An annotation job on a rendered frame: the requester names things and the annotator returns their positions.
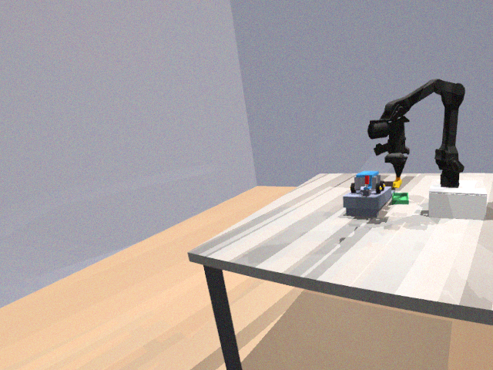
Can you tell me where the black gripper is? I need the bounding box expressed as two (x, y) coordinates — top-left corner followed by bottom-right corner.
(384, 135), (410, 177)

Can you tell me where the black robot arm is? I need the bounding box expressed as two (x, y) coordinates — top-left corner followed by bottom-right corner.
(367, 79), (465, 188)

